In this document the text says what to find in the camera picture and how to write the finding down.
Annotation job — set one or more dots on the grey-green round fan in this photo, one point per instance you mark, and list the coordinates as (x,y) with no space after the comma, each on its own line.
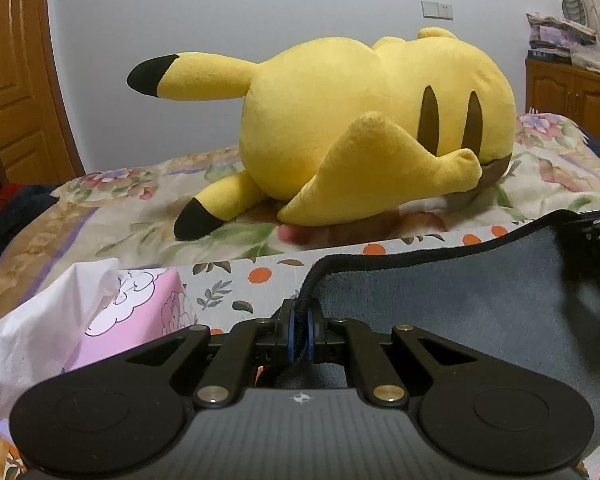
(576,10)

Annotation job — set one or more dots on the pink tissue box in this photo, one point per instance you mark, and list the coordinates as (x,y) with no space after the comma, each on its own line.
(135,312)

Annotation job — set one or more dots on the grey towel with black edge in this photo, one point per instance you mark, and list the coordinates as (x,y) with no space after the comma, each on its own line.
(470,305)

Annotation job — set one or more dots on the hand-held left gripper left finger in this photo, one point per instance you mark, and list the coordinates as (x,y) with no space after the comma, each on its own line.
(290,331)

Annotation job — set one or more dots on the dark blue cloth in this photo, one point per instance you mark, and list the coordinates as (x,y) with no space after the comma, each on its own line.
(10,220)

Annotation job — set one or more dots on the white orange-print bed sheet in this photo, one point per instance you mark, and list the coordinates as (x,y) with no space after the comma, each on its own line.
(240,280)

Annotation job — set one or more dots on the wooden wardrobe door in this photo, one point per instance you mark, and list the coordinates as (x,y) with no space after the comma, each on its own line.
(15,70)

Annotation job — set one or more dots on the wooden cabinet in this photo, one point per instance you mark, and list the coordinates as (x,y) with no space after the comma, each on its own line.
(575,95)

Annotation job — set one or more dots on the yellow plush toy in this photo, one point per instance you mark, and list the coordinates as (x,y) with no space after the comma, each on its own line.
(340,125)

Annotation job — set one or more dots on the floral bed blanket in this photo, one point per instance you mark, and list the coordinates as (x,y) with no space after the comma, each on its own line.
(145,200)

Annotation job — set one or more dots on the white wall switch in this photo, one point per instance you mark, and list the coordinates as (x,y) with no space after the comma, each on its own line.
(437,10)

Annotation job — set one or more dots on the white tissue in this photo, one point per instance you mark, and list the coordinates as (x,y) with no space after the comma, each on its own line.
(35,325)

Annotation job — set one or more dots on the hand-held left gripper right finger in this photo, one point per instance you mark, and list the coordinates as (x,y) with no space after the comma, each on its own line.
(311,332)

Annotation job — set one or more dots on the stack of books and papers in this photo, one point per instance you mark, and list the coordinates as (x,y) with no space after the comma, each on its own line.
(555,35)

